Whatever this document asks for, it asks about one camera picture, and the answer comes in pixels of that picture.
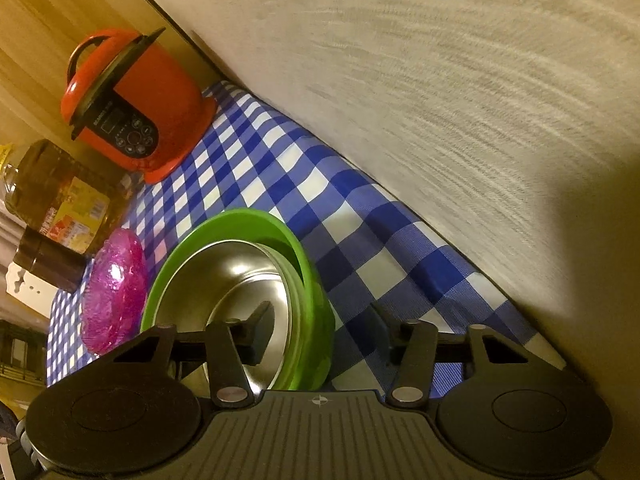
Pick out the dark brown jar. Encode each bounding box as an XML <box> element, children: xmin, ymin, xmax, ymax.
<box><xmin>13</xmin><ymin>226</ymin><xmax>87</xmax><ymax>294</ymax></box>

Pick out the white wooden chair back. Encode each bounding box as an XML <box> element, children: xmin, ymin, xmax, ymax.
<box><xmin>6</xmin><ymin>262</ymin><xmax>58</xmax><ymax>318</ymax></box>

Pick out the dark shelf unit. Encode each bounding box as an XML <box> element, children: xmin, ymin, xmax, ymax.
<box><xmin>0</xmin><ymin>321</ymin><xmax>47</xmax><ymax>386</ymax></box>

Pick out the green plastic bowl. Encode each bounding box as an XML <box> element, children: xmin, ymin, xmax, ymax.
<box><xmin>141</xmin><ymin>208</ymin><xmax>334</xmax><ymax>390</ymax></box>

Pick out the blue white checkered tablecloth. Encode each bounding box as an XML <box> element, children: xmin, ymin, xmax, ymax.
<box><xmin>45</xmin><ymin>79</ymin><xmax>569</xmax><ymax>401</ymax></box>

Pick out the large purple plastic plate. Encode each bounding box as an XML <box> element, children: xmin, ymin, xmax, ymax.
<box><xmin>80</xmin><ymin>228</ymin><xmax>148</xmax><ymax>356</ymax></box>

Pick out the red electric rice cooker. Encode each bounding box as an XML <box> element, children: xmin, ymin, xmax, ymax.
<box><xmin>61</xmin><ymin>27</ymin><xmax>218</xmax><ymax>184</ymax></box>

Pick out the large cooking oil bottle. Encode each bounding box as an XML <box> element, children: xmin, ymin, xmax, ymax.
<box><xmin>1</xmin><ymin>139</ymin><xmax>134</xmax><ymax>257</ymax></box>

